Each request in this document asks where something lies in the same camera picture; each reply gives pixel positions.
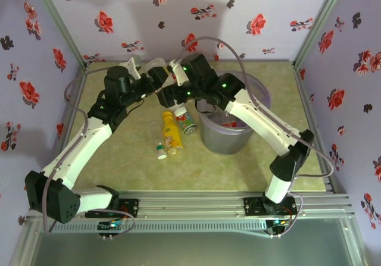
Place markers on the aluminium side frame rail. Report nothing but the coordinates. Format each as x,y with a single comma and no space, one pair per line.
303,93
79,84

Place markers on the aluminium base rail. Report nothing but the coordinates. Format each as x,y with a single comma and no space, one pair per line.
190,203

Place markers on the yellow plastic bottle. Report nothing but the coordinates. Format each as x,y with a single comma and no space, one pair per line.
171,130

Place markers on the translucent grey plastic bin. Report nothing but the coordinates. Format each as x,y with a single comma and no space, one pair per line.
220,141

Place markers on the grey metal front panel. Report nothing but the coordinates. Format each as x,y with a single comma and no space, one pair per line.
184,249

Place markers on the bottle with red green label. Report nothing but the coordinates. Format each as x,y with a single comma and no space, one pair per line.
186,123

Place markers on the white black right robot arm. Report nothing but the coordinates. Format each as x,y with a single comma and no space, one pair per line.
262,126

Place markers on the small clear bottle white cap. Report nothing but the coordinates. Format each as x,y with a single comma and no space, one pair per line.
162,155

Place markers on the aluminium corner post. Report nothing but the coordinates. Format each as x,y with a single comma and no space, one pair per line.
320,19
56,22

